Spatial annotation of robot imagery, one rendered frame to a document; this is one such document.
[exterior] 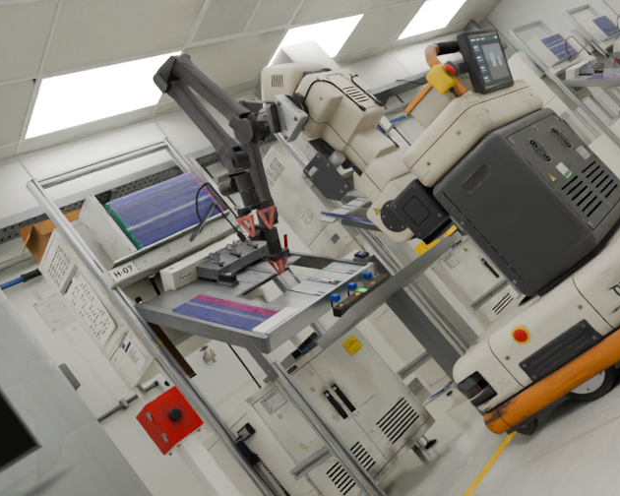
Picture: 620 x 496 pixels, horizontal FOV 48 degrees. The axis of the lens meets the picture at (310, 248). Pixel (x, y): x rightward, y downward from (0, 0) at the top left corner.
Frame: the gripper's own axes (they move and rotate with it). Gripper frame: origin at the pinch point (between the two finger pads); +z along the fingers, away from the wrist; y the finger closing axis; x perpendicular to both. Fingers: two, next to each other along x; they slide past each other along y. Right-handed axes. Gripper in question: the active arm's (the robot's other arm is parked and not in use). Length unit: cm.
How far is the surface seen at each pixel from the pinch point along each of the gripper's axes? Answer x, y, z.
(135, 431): -138, 8, 103
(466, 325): 56, -47, 42
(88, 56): -194, -75, -108
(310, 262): 0.5, -19.1, 3.0
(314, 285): 21.2, 4.9, 2.9
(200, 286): -25.7, 22.7, -1.6
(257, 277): -8.3, 5.9, 0.1
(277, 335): 34, 43, 4
